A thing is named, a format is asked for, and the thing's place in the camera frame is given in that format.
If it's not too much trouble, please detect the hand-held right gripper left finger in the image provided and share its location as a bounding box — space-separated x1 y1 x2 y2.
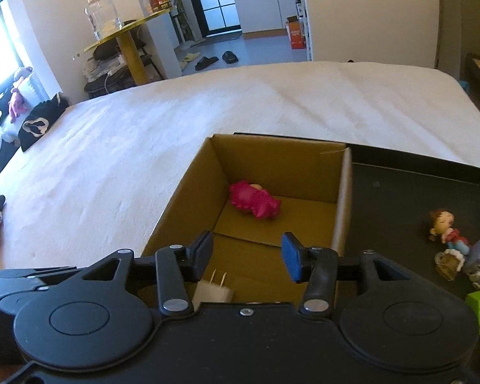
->
64 231 214 316

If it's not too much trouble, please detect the black garment with white print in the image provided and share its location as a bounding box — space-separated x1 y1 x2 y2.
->
18 94 70 153

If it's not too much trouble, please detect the orange carton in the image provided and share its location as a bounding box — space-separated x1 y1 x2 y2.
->
285 16 307 50

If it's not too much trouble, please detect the red and blue girl figurine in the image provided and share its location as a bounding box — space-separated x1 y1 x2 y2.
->
429 208 471 254

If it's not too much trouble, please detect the white cabinet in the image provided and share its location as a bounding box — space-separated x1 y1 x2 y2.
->
229 0 305 35

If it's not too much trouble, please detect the clear plastic jar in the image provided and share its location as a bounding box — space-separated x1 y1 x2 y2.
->
84 0 124 41

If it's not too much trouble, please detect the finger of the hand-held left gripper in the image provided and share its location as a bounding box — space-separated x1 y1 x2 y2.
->
0 265 78 308

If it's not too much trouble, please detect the dark clutter pile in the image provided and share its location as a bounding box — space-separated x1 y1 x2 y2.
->
83 42 163 100

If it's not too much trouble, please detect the pink figurine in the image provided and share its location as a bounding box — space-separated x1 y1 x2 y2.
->
229 180 283 220

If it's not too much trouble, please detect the brown cardboard box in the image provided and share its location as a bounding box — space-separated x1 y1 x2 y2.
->
141 133 353 305

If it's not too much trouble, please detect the white charger plug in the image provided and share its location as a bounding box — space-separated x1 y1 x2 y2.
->
191 271 235 305

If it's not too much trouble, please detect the round yellow table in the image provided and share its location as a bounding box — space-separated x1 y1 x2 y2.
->
82 8 174 86

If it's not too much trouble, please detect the black tray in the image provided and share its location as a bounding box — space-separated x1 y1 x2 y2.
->
234 131 480 324

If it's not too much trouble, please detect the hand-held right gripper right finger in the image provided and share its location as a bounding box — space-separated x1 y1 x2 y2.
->
282 232 412 316

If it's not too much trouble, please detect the glass panel door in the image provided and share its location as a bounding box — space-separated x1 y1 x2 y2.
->
190 0 241 35

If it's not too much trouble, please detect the pink plush toy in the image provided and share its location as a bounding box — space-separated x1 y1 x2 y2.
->
8 66 35 124

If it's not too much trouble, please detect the orange round toy figure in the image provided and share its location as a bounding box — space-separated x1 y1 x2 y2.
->
435 249 467 283

